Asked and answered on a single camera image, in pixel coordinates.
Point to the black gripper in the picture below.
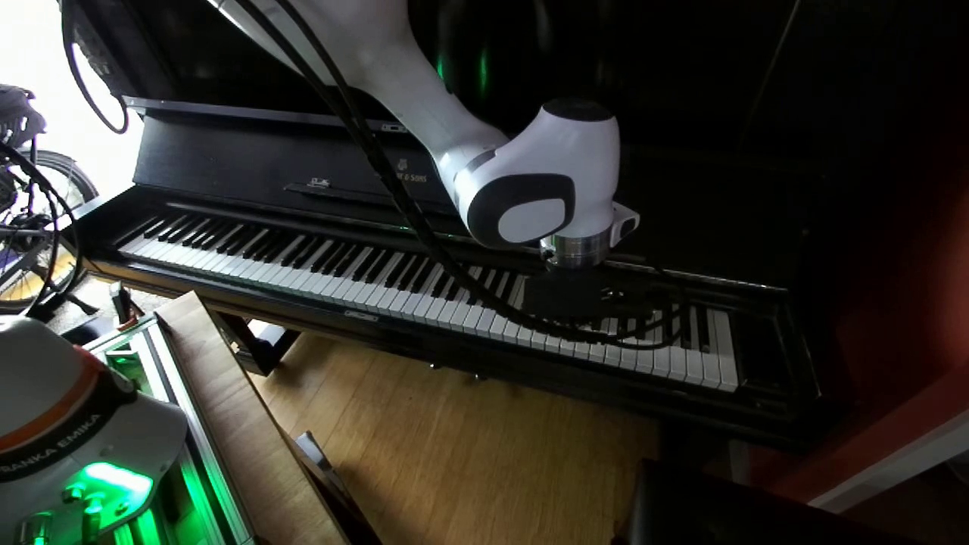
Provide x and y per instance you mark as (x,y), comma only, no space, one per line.
(570,290)

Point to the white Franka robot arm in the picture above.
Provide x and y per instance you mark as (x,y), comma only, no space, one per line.
(545,153)

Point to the black upright piano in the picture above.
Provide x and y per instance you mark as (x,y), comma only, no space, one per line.
(706,201)

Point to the black tufted piano bench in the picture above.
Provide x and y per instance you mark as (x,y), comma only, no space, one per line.
(727,502)

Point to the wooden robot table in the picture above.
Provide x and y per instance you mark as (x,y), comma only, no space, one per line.
(232,423)

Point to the black bicycle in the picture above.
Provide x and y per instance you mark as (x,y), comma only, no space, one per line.
(69,175)

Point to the green lit metal frame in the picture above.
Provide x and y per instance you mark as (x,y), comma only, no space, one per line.
(151,351)

